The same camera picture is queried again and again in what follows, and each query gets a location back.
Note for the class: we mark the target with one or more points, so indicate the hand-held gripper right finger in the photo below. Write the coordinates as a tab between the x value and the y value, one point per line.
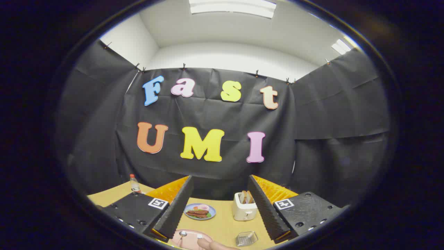
265	211

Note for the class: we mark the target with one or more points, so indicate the brown meat strip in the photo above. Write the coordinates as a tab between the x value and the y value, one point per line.
198	211
198	215

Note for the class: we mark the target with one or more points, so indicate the clear plastic water bottle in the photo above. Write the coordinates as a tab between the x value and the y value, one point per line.
134	185

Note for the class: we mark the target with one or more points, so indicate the pink round plate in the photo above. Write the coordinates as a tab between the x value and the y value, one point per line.
190	239

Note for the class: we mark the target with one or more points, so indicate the small ceiling light panel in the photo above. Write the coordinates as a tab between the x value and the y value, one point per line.
341	47

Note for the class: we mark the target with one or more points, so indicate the toasted bread slice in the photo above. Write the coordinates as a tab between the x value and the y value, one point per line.
249	197
243	197

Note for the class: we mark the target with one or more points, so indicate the pink ham slice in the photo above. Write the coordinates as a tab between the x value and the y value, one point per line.
203	207

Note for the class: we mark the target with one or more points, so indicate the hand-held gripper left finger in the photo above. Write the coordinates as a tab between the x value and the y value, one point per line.
177	211

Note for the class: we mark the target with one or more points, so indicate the white toaster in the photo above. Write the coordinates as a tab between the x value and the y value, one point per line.
242	210

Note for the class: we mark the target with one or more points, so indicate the long ceiling light panel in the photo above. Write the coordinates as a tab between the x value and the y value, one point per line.
232	7

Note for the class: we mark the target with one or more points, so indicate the blue food plate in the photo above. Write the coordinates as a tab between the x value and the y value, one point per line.
190	208

